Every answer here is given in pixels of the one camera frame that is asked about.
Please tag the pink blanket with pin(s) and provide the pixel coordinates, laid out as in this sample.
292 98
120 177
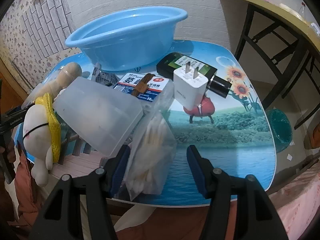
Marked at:
300 205

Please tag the beige plush toy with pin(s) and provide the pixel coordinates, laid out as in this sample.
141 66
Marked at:
68 73

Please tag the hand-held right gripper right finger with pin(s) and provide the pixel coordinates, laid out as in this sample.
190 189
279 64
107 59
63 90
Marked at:
196 170

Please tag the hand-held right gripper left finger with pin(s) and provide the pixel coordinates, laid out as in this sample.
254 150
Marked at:
120 170

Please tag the blue plastic basin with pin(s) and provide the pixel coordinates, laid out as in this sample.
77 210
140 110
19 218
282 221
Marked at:
125 45

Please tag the person's left forearm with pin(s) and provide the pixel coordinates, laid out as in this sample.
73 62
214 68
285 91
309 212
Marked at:
26 192

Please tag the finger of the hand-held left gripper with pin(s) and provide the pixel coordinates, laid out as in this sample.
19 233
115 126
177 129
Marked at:
12 121

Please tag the clear glass bottle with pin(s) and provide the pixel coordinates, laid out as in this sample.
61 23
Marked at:
304 10

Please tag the bag of cotton swabs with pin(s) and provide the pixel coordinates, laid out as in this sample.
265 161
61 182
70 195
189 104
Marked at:
150 155

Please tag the white plush toy yellow net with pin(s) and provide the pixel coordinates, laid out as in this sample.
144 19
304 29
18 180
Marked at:
37 130

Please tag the wooden desk with black legs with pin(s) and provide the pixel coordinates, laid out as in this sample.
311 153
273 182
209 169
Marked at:
275 12

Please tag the black bottle with green label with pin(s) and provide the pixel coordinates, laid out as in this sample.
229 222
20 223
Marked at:
167 65

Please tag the grey printed sachet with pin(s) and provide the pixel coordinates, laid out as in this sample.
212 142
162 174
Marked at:
105 77

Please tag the translucent plastic cup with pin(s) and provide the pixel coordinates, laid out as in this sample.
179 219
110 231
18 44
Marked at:
100 115

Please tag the white charger plug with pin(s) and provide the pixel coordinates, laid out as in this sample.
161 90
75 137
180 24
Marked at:
187 90

